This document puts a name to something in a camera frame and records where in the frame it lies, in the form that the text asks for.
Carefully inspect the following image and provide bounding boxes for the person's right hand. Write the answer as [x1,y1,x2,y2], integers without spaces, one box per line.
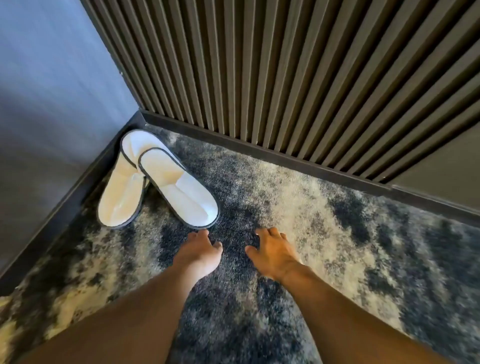
[244,227,305,283]

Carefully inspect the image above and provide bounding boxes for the person's left forearm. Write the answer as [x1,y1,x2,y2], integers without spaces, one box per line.
[16,262,203,364]

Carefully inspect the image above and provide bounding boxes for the grey mottled carpet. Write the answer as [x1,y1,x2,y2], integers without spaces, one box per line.
[0,123,480,364]

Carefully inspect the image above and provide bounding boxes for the person's right forearm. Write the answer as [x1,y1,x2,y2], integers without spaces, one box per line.
[279,262,451,364]

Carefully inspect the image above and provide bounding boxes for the brown slatted wood panel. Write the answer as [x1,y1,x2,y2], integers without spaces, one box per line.
[79,0,480,185]

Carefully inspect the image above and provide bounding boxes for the person's left hand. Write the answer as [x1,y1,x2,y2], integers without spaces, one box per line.
[172,229,224,283]

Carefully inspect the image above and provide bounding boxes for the white slipper with grey trim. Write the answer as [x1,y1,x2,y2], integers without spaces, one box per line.
[96,129,177,230]
[137,147,221,230]

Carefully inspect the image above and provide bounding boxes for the smooth brown wood panel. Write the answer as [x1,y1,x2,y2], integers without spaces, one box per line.
[388,119,480,213]

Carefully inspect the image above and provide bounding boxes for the dark baseboard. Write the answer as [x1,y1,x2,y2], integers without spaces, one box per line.
[388,183,480,228]
[140,109,393,198]
[0,110,146,297]

